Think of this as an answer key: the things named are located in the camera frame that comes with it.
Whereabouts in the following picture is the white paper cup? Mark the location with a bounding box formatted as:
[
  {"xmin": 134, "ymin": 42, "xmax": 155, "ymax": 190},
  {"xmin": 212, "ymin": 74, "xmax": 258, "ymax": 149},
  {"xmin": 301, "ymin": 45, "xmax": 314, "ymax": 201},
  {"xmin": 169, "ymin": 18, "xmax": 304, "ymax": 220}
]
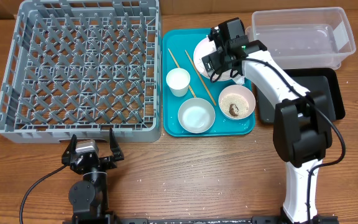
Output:
[{"xmin": 165, "ymin": 67, "xmax": 191, "ymax": 98}]

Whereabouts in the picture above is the white napkin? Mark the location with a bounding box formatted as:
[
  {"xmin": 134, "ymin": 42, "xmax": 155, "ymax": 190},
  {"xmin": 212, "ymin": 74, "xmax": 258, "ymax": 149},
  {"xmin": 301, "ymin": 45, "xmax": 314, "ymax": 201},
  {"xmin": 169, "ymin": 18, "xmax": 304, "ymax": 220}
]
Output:
[{"xmin": 232, "ymin": 74, "xmax": 246, "ymax": 85}]

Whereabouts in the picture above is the clear plastic bin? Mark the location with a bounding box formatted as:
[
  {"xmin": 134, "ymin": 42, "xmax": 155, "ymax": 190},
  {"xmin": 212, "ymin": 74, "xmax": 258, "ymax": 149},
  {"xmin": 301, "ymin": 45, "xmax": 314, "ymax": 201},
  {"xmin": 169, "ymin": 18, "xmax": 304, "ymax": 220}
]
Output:
[{"xmin": 246, "ymin": 7, "xmax": 356, "ymax": 70}]

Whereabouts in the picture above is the brown food scrap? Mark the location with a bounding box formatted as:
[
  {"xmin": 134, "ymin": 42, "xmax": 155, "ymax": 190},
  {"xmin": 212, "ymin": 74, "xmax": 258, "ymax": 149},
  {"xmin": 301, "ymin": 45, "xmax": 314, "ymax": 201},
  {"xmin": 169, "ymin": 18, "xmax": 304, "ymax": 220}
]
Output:
[{"xmin": 229, "ymin": 103, "xmax": 239, "ymax": 117}]

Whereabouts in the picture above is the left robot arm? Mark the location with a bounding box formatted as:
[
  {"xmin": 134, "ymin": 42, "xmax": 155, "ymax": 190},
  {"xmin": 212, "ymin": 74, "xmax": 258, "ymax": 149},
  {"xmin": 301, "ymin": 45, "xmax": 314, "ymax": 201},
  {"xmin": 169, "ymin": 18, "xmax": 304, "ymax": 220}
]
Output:
[{"xmin": 62, "ymin": 129, "xmax": 124, "ymax": 223}]

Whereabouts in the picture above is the pink bowl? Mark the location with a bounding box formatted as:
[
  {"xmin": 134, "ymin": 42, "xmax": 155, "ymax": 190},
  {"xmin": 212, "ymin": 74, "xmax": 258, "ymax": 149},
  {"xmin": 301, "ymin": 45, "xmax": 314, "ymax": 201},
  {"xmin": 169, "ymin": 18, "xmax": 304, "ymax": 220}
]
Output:
[{"xmin": 218, "ymin": 85, "xmax": 256, "ymax": 120}]

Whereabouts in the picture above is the grey-white bowl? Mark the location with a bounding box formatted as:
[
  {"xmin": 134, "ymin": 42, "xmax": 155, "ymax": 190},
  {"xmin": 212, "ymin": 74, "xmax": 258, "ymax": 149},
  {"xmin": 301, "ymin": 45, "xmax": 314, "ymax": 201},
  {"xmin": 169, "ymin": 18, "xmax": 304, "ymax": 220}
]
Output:
[{"xmin": 178, "ymin": 98, "xmax": 216, "ymax": 134}]

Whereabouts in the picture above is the right wooden chopstick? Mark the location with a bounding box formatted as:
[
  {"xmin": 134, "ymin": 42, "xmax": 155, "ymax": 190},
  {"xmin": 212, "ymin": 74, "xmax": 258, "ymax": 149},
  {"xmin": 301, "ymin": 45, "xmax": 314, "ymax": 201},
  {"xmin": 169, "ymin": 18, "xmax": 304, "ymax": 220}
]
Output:
[{"xmin": 185, "ymin": 50, "xmax": 217, "ymax": 106}]

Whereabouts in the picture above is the grey dishwasher rack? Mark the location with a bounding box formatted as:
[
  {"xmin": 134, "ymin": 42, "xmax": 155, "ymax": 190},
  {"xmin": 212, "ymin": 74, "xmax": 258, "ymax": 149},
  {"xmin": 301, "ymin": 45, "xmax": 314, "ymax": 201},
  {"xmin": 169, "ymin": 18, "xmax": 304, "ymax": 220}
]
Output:
[{"xmin": 0, "ymin": 0, "xmax": 162, "ymax": 143}]

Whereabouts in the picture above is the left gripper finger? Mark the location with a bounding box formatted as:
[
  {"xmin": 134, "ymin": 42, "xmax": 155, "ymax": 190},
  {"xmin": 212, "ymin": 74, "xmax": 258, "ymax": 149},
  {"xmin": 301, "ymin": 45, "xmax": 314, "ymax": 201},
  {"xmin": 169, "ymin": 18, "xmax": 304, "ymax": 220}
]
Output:
[
  {"xmin": 109, "ymin": 128, "xmax": 124, "ymax": 161},
  {"xmin": 62, "ymin": 134, "xmax": 77, "ymax": 159}
]

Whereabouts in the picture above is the pile of rice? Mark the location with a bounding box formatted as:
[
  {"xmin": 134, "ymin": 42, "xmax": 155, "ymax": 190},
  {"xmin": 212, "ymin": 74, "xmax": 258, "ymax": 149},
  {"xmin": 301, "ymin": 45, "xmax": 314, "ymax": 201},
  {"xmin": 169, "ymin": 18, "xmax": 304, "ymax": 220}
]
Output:
[{"xmin": 219, "ymin": 93, "xmax": 249, "ymax": 119}]

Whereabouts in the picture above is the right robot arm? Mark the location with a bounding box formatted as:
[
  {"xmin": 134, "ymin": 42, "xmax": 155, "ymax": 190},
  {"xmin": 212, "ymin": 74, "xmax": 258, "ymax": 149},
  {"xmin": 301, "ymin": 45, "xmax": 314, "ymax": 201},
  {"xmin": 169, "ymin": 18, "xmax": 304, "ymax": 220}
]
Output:
[{"xmin": 193, "ymin": 38, "xmax": 333, "ymax": 223}]

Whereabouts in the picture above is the black food waste tray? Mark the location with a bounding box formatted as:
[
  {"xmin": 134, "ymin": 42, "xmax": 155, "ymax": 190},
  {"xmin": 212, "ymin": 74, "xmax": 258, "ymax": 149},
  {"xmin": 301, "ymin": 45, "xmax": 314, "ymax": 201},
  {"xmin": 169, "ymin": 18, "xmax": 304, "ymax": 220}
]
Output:
[{"xmin": 257, "ymin": 68, "xmax": 346, "ymax": 124}]

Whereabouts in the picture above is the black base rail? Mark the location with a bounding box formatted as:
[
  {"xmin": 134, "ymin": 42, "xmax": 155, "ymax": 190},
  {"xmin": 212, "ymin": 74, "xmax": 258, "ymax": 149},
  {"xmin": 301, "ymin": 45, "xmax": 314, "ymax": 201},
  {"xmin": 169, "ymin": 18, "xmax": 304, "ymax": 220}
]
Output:
[{"xmin": 62, "ymin": 214, "xmax": 340, "ymax": 224}]

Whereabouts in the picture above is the pink round plate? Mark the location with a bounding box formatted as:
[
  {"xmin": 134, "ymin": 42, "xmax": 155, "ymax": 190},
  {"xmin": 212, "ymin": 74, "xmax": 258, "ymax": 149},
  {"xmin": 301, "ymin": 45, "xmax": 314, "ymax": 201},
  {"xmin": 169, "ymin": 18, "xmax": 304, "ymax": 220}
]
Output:
[{"xmin": 193, "ymin": 37, "xmax": 216, "ymax": 78}]

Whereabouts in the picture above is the teal plastic tray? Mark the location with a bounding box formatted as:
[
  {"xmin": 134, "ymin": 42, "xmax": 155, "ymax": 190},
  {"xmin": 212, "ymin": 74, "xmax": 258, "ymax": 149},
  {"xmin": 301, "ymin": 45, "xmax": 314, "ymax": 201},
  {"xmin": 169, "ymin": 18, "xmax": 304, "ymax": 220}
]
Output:
[{"xmin": 162, "ymin": 28, "xmax": 255, "ymax": 137}]

